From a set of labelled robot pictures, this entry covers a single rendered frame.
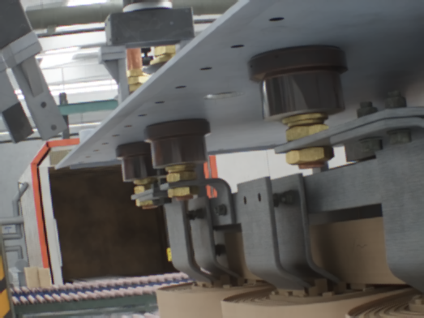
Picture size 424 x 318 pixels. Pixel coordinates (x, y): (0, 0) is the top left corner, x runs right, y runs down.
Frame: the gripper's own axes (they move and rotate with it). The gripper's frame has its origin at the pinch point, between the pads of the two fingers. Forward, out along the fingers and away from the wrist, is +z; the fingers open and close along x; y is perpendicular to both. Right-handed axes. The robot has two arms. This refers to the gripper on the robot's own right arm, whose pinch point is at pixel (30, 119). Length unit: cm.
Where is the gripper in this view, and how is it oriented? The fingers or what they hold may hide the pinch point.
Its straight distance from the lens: 91.1
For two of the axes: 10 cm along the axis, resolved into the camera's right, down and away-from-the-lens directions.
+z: 4.2, 8.8, 2.1
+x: 4.5, -0.1, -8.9
